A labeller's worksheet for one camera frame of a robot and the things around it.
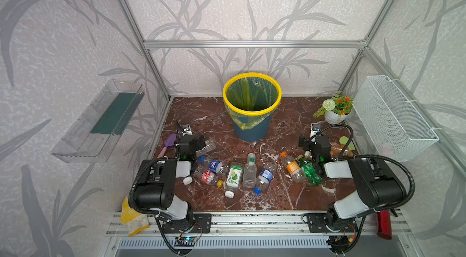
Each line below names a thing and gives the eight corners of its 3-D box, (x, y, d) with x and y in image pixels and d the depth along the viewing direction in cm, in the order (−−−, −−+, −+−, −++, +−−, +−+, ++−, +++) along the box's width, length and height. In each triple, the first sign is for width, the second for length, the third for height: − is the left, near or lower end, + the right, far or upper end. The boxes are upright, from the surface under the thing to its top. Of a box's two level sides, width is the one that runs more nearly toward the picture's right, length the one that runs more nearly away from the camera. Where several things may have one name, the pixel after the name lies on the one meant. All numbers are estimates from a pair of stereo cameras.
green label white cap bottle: (223, 196, 83) (222, 193, 79) (230, 164, 93) (230, 160, 89) (238, 199, 82) (237, 196, 78) (244, 166, 92) (244, 162, 89)
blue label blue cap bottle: (251, 191, 84) (251, 187, 79) (266, 164, 93) (267, 159, 88) (262, 198, 82) (263, 194, 78) (276, 169, 91) (278, 164, 86)
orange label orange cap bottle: (296, 186, 85) (299, 183, 82) (278, 158, 95) (279, 153, 91) (306, 181, 87) (309, 177, 83) (286, 153, 96) (288, 149, 93)
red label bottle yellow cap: (194, 181, 87) (191, 176, 82) (198, 172, 90) (196, 167, 85) (221, 188, 85) (220, 184, 80) (224, 179, 88) (223, 174, 83)
